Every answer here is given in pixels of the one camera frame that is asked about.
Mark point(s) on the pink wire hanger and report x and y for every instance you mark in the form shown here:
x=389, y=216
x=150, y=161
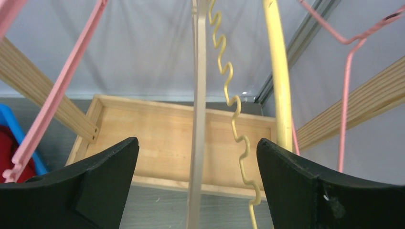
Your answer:
x=361, y=39

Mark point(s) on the wooden rack post left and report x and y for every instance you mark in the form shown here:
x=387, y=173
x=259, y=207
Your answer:
x=17, y=71

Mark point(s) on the wooden hanger with metal hook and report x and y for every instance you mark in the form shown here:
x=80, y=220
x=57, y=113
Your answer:
x=240, y=79

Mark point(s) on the red pleated skirt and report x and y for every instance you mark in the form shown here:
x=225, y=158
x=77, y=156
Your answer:
x=8, y=147

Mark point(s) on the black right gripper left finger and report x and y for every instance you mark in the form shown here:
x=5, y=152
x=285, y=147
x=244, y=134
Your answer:
x=88, y=194

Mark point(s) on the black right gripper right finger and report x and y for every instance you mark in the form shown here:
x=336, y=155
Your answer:
x=302, y=194

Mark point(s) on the wooden rack post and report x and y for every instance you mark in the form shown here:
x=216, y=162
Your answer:
x=381, y=93
x=17, y=71

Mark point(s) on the blue plastic bin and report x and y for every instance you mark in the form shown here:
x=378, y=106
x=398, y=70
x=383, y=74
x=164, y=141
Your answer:
x=7, y=118

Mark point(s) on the wooden rack base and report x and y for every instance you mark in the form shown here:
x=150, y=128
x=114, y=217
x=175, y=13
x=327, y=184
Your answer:
x=164, y=132

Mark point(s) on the pink plastic hanger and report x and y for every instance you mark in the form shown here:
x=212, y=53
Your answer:
x=56, y=94

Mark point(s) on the wooden rack post right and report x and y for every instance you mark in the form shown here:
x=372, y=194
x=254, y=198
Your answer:
x=381, y=93

